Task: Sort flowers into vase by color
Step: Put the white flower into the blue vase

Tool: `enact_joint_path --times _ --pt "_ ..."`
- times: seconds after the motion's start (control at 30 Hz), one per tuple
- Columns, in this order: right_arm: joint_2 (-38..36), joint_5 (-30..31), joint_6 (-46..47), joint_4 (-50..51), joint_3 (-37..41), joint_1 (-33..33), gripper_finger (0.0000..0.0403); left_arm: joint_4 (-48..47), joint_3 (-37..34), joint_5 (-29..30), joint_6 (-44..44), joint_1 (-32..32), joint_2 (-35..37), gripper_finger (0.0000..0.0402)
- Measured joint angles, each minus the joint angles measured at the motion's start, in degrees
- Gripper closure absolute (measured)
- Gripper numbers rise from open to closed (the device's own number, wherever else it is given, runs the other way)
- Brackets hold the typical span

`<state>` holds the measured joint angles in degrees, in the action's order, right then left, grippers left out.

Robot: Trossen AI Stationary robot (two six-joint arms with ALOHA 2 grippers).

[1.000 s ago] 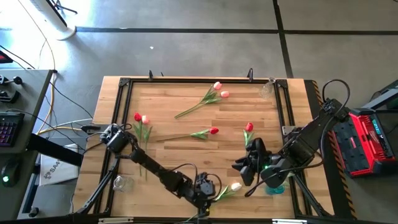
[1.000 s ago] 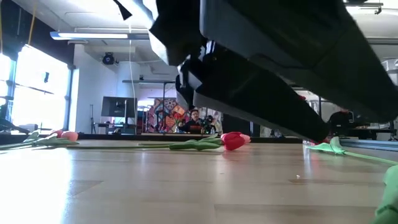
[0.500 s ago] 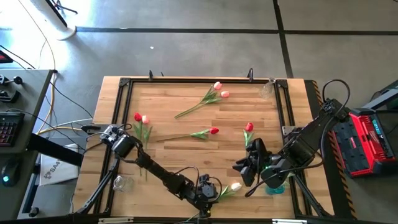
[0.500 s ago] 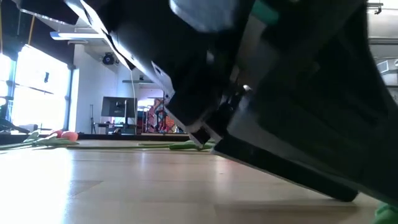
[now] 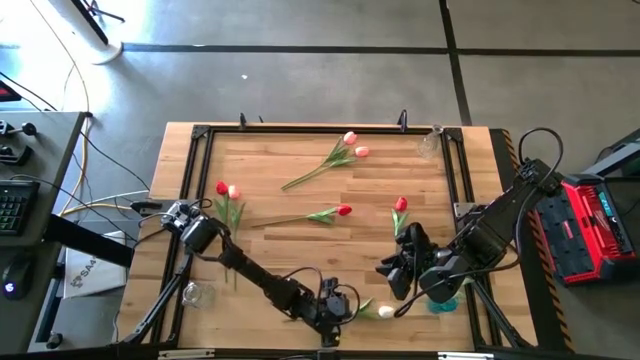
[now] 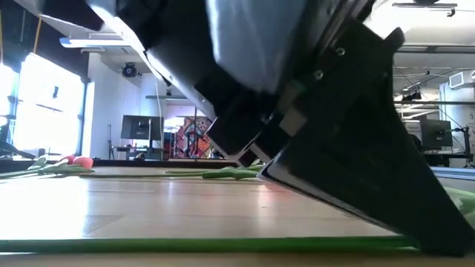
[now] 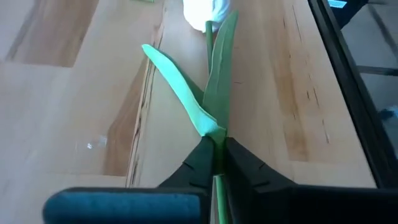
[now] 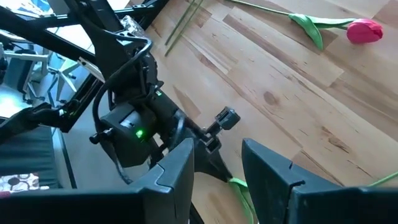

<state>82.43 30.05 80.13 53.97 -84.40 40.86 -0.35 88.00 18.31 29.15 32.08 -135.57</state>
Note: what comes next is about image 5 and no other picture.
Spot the pink artificial tulip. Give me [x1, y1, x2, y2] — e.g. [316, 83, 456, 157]
[281, 145, 371, 192]
[227, 184, 247, 291]
[280, 130, 359, 192]

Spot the black metal beam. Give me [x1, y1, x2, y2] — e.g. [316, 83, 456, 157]
[43, 213, 136, 269]

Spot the white printed box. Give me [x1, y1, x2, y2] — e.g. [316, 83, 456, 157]
[63, 230, 129, 300]

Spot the red artificial tulip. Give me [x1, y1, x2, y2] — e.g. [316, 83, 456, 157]
[214, 180, 231, 284]
[390, 196, 410, 251]
[251, 203, 354, 229]

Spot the black pole white base stand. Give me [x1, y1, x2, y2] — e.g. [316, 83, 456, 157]
[69, 0, 125, 66]

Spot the black floor cable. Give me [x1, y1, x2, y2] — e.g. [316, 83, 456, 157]
[0, 71, 57, 112]
[78, 130, 151, 192]

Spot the black table rig frame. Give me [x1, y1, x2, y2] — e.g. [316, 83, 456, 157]
[121, 123, 539, 351]

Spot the silver metal bracket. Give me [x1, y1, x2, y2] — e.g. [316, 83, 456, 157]
[158, 348, 216, 360]
[438, 351, 494, 360]

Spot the black computer mouse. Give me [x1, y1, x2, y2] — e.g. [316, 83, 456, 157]
[1, 253, 35, 301]

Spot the teal glass vase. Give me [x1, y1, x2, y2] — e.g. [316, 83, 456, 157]
[427, 294, 461, 316]

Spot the black keyboard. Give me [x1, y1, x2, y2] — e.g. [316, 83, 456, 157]
[0, 179, 41, 236]

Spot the clear bottle-shaped glass vase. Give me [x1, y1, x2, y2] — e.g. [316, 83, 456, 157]
[417, 124, 445, 160]

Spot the yellow cable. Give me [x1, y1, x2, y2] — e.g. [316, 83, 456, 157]
[27, 0, 151, 217]

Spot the grey side desk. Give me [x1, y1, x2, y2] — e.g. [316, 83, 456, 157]
[0, 110, 87, 354]

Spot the clear short glass vase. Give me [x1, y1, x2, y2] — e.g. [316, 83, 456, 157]
[180, 280, 216, 309]

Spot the yellow black hazard strip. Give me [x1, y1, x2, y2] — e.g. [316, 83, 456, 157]
[501, 128, 576, 354]

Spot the white cable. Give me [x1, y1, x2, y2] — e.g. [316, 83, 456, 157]
[87, 188, 151, 202]

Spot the red black device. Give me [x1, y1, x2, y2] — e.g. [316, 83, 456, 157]
[0, 80, 22, 104]

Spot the grey metal stand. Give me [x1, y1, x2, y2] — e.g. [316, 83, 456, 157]
[593, 128, 640, 177]

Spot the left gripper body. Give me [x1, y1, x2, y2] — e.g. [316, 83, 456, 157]
[312, 277, 354, 331]

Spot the white artificial tulip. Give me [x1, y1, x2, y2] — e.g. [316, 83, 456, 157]
[355, 297, 397, 321]

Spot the red black tool case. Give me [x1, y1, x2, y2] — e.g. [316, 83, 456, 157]
[535, 172, 640, 287]

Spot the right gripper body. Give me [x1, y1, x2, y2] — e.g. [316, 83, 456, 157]
[399, 222, 454, 281]

